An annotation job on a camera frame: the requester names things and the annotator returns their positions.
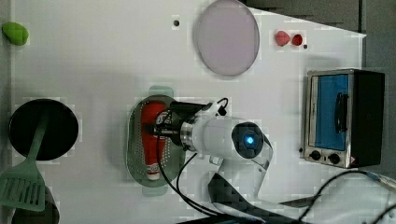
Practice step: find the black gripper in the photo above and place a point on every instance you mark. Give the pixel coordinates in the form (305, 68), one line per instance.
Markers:
(169, 121)

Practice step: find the red ketchup bottle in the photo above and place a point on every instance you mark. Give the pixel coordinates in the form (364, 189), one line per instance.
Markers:
(152, 144)

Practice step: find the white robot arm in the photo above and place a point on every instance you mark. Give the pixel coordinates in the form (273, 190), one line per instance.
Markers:
(243, 149)

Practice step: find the green oval strainer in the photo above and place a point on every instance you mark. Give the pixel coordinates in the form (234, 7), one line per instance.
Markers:
(172, 158)

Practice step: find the grey round plate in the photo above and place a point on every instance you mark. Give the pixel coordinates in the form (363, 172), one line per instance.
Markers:
(227, 37)

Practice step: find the pink green toy strawberry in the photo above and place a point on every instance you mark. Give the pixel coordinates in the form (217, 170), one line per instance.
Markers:
(282, 38)

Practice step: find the small black cylinder holder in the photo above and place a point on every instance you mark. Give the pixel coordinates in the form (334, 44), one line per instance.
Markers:
(50, 215)

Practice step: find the red toy strawberry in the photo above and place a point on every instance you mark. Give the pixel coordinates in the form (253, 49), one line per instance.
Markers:
(297, 40)

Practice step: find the green slotted spatula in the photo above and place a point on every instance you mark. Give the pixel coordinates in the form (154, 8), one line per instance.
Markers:
(22, 186)

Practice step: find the green toy vegetable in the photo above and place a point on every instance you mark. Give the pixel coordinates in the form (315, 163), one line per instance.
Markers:
(15, 33)

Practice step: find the black toaster oven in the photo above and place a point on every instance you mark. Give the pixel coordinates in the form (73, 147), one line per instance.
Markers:
(344, 112)

